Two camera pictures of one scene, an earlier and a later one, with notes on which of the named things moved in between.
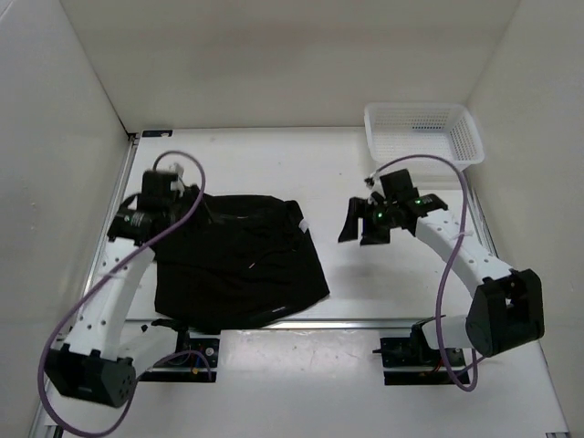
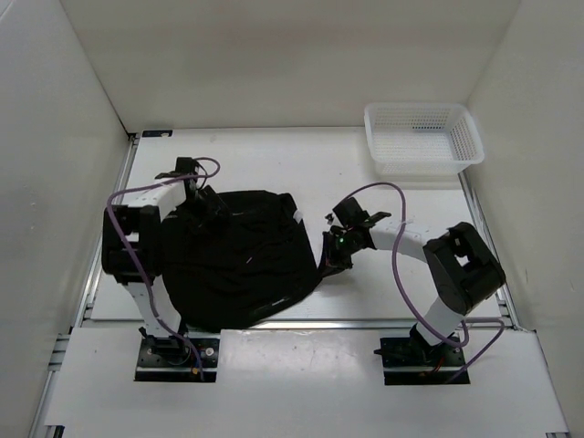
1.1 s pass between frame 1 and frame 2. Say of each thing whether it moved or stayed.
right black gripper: moved
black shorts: stayed
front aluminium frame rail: stayed
